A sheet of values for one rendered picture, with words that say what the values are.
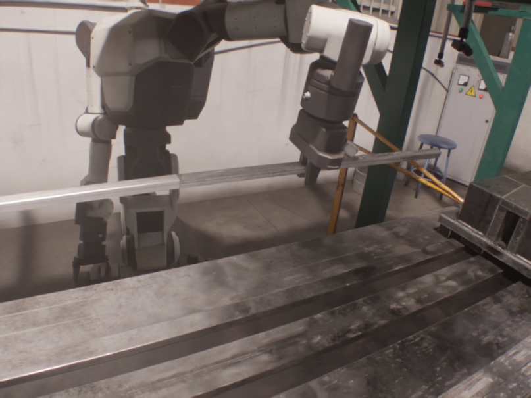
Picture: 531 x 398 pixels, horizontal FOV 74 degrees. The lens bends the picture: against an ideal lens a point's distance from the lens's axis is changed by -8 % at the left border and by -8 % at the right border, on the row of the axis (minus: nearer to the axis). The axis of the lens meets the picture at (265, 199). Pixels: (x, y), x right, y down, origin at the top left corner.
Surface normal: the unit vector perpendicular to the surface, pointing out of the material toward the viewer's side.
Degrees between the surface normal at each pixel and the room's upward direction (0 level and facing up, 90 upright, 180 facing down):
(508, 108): 90
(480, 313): 0
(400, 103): 90
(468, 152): 90
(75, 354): 0
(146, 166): 79
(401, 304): 0
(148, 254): 99
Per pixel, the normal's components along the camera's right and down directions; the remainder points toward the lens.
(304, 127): -0.88, 0.13
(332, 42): 0.01, 0.59
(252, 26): -0.40, 0.53
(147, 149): 0.34, 0.27
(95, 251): 0.83, 0.18
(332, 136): 0.44, 0.59
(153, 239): 0.22, -0.64
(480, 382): 0.10, -0.89
